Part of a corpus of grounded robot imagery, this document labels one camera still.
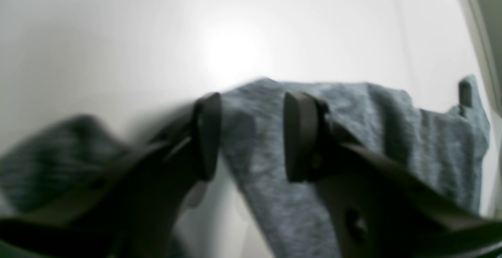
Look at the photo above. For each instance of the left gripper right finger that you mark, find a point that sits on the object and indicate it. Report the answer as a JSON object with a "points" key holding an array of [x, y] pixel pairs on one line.
{"points": [[377, 209]]}

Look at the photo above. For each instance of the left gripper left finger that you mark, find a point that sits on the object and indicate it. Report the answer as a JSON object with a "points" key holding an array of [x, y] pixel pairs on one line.
{"points": [[78, 192]]}

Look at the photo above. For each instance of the grey long-sleeve t-shirt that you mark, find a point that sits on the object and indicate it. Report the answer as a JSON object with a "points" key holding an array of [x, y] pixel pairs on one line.
{"points": [[443, 150]]}

